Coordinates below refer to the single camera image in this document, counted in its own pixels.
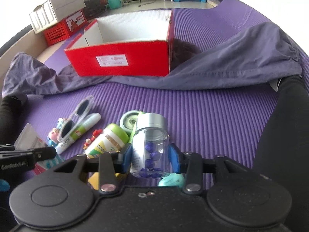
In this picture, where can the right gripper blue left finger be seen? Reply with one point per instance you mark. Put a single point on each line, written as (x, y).
(111, 163)

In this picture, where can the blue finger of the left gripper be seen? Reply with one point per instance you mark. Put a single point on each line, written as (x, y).
(40, 154)

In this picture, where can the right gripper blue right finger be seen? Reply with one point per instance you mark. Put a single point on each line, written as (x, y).
(190, 164)

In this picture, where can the clear jar silver lid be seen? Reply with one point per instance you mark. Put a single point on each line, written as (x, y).
(150, 147)

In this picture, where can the white frame sunglasses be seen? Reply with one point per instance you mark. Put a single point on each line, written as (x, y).
(81, 111)

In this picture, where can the blue gloved left hand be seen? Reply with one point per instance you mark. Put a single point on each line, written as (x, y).
(4, 186)

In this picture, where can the white green marker pen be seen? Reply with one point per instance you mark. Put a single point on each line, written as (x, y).
(77, 132)

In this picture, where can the pink blue cartoon figurine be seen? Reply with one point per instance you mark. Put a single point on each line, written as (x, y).
(54, 134)

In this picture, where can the yellow small box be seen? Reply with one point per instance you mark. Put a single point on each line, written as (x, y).
(94, 179)

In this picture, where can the teal plastic object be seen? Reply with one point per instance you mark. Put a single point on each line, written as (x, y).
(172, 179)

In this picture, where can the white blue tube packet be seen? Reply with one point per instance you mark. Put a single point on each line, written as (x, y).
(29, 139)

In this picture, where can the green lid white bottle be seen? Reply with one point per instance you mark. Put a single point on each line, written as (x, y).
(112, 139)

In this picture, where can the red cartoon figurine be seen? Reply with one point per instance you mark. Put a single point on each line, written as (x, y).
(88, 141)

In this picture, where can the green highlighter tube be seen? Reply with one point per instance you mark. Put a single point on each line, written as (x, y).
(132, 135)

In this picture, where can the purple ribbed foam mat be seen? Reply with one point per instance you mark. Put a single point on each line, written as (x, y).
(224, 121)

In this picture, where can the red plastic basket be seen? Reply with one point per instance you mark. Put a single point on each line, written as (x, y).
(65, 28)

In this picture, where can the red cardboard shoe box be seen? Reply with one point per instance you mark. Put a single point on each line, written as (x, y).
(130, 44)

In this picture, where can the grey purple cloth garment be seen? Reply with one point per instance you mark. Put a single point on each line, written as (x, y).
(257, 55)

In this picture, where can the white plastic crate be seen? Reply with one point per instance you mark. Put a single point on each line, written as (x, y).
(52, 12)

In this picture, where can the black dark basket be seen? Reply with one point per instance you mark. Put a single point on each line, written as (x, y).
(92, 8)

